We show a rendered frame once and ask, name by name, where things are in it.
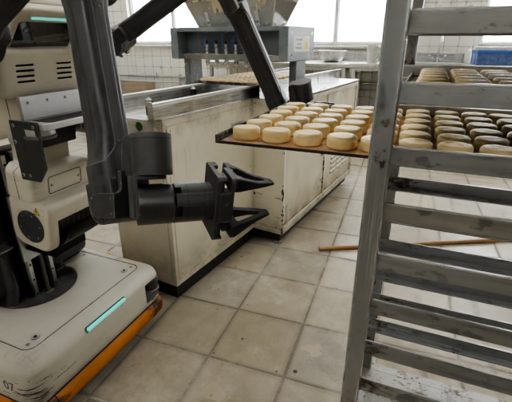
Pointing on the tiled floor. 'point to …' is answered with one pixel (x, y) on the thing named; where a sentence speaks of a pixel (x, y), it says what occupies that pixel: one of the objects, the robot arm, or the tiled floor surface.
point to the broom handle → (415, 242)
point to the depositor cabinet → (298, 171)
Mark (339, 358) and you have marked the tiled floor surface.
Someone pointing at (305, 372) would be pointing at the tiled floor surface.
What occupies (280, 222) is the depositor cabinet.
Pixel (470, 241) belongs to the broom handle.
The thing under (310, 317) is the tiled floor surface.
